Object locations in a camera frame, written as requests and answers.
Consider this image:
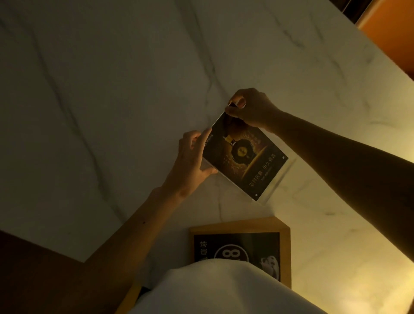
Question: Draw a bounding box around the wooden framed black sign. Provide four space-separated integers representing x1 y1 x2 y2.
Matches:
189 216 292 289

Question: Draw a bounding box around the person's right hand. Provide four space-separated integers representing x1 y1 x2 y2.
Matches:
224 88 282 133

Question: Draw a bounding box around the person's left forearm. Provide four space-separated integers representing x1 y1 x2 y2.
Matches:
56 186 185 314

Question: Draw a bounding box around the person's right forearm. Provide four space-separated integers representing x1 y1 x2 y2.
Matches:
268 109 414 263

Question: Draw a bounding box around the dark chair frame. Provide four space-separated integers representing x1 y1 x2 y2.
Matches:
329 0 377 25

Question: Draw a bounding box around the light wooden board edge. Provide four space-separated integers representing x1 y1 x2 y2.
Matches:
114 284 143 314

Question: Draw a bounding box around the orange chair seat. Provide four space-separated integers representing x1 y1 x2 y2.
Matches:
356 0 414 81

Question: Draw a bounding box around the person's left hand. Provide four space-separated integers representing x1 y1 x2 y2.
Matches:
161 127 219 199

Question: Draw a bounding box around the acrylic sign holder dark poster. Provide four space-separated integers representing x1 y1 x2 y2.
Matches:
202 102 297 206

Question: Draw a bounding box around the person's white shirt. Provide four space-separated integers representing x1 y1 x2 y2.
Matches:
129 258 328 314

